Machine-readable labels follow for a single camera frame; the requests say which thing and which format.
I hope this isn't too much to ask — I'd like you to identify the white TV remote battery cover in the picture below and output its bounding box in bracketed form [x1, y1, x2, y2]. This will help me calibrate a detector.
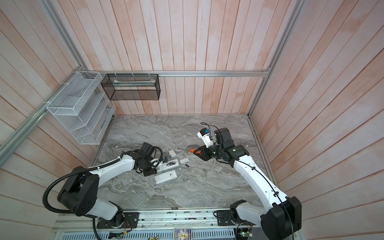
[180, 158, 189, 164]

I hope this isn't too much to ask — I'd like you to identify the long white TV remote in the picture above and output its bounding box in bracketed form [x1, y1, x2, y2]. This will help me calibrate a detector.
[156, 159, 180, 173]

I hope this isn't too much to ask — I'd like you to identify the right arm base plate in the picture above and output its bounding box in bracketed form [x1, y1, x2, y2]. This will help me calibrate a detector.
[214, 208, 261, 226]

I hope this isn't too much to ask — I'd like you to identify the colourful card box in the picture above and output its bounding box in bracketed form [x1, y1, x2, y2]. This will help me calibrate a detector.
[174, 229, 193, 240]

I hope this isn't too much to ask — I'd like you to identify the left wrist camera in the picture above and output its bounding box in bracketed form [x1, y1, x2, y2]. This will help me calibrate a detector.
[160, 157, 168, 165]

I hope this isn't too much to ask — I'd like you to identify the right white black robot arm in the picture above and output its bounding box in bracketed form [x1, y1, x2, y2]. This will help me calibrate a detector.
[193, 128, 302, 240]

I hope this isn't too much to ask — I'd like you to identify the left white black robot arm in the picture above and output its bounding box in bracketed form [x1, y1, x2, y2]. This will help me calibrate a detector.
[58, 142, 163, 221]

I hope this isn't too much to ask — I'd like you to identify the black mesh basket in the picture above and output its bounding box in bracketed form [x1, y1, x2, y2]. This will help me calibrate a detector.
[101, 73, 161, 101]

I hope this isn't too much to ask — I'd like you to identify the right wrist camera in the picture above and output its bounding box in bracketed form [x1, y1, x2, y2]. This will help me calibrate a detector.
[197, 128, 214, 148]

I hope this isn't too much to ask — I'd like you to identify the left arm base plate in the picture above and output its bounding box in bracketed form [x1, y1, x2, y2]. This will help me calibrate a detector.
[97, 212, 140, 230]

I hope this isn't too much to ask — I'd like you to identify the white wire mesh shelf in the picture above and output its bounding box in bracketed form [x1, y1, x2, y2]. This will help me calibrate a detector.
[47, 72, 116, 145]

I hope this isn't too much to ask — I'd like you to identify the orange handle screwdriver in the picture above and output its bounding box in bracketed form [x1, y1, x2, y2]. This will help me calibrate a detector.
[177, 148, 196, 154]

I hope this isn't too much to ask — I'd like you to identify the white air conditioner remote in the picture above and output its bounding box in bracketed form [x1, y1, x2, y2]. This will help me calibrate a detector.
[155, 170, 177, 185]

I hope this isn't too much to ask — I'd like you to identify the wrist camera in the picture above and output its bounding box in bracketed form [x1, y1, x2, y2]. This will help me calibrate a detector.
[160, 157, 168, 165]
[197, 128, 214, 148]

